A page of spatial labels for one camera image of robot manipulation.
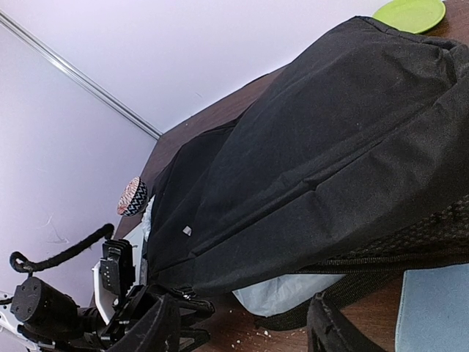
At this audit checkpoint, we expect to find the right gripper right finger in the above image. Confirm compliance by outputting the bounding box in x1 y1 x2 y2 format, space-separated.
306 293 385 352

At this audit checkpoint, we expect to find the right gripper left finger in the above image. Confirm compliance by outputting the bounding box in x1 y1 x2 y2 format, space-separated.
107 295 180 352

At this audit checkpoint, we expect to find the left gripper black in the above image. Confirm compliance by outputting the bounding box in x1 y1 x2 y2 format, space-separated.
75 285 215 351

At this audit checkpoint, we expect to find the black backpack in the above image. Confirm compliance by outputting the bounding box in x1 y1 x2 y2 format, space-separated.
144 15 469 329

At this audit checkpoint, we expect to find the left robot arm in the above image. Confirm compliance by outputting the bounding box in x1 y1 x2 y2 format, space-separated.
1 276 215 351

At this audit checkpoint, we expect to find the grey cloth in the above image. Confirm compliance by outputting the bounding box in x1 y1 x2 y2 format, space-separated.
232 274 344 318

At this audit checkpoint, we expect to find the blue glasses case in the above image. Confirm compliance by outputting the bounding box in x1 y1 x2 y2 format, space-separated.
395 264 468 352

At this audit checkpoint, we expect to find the patterned pink bowl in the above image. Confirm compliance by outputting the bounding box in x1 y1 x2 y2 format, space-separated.
117 177 149 217

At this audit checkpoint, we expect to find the green plate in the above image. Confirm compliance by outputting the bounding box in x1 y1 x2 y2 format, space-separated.
372 0 446 34

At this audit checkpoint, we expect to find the left black cable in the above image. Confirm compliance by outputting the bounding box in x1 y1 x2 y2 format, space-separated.
9 222 115 274

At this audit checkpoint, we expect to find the left aluminium frame post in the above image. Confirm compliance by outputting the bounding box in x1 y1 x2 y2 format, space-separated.
1 11 163 141

